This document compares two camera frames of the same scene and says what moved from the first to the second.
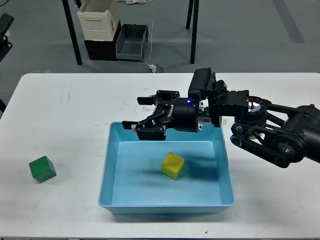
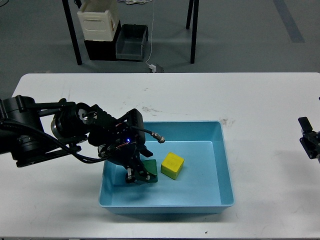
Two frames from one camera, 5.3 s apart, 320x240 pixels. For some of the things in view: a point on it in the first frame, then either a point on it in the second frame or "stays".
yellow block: (172, 165) stays
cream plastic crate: (99, 19) stays
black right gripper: (183, 114) -> (310, 139)
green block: (42, 169) -> (150, 166)
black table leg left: (71, 27) stays
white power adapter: (153, 67) stays
